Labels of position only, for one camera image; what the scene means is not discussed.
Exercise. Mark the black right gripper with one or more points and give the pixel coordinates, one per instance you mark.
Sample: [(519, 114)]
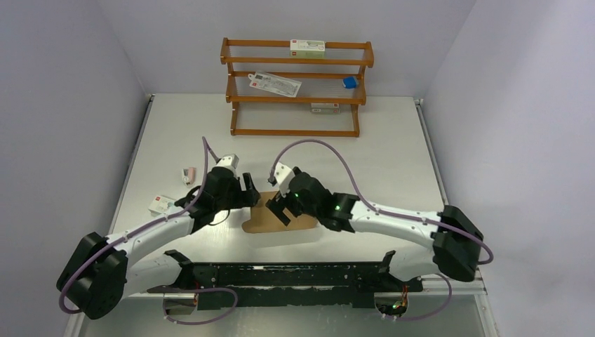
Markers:
[(277, 206)]

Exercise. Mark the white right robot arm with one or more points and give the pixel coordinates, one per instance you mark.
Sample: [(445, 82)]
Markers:
[(445, 242)]

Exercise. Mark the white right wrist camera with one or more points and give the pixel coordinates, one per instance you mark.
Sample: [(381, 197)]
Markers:
[(281, 176)]

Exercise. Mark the green white box top shelf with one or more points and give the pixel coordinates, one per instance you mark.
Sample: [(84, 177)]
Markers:
[(307, 48)]

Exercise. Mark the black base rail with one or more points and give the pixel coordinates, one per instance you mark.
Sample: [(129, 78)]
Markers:
[(297, 284)]

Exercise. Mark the small box lower shelf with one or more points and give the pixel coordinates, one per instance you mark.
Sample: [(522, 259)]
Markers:
[(325, 108)]

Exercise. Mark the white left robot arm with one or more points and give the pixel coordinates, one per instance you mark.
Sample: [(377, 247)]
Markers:
[(103, 270)]

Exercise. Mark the small blue object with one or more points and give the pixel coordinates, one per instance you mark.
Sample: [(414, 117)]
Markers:
[(350, 82)]

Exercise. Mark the white flat package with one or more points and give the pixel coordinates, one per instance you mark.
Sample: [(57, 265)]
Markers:
[(275, 84)]

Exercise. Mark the brown cardboard box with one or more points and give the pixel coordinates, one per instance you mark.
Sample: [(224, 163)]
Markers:
[(262, 220)]

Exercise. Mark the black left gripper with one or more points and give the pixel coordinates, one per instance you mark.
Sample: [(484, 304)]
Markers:
[(248, 197)]

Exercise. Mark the small pink white object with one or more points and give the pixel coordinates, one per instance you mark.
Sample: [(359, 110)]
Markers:
[(188, 176)]

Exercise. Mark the orange wooden shelf rack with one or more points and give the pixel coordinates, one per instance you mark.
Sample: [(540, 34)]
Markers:
[(272, 72)]

